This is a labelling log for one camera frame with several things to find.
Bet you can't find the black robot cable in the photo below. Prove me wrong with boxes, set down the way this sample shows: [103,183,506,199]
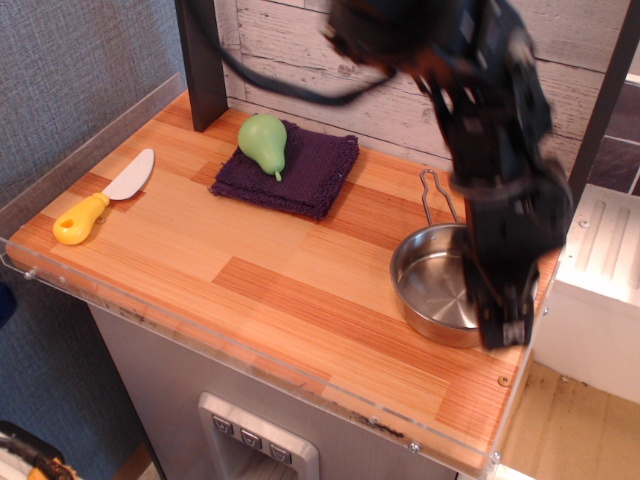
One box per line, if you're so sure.
[180,0,399,107]

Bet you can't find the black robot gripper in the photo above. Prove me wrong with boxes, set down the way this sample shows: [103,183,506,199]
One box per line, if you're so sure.
[419,29,573,350]

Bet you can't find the dark vertical post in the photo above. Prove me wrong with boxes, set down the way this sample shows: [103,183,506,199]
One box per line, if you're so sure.
[175,0,228,132]
[569,0,639,202]

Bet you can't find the folded purple cloth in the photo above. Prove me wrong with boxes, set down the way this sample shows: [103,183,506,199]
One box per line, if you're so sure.
[210,121,359,220]

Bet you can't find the white toy sink unit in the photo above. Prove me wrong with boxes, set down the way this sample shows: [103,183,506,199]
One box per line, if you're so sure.
[533,185,639,402]

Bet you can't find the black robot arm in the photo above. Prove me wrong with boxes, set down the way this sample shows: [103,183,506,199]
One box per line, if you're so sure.
[326,1,573,349]

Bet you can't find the green plastic pear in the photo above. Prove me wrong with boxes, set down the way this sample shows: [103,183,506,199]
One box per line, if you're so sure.
[238,114,288,182]

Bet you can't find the clear acrylic table guard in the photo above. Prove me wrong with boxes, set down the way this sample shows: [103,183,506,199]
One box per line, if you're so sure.
[6,232,531,476]

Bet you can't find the dark right vertical post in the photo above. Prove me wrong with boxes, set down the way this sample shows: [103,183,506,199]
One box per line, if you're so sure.
[569,0,639,202]

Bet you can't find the dark left vertical post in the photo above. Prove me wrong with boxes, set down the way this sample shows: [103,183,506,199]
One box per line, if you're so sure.
[175,0,228,132]

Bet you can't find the small stainless steel pan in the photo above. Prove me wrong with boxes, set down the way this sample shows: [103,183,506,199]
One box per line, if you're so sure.
[389,168,539,350]

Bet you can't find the yellow handled toy knife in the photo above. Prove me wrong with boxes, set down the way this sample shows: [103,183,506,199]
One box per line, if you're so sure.
[52,148,155,245]

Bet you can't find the grey toy fridge cabinet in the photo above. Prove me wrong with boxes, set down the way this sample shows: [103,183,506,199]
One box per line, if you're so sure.
[91,307,457,479]

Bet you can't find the orange object bottom left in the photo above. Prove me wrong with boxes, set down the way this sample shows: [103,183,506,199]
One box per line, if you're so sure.
[26,454,77,480]

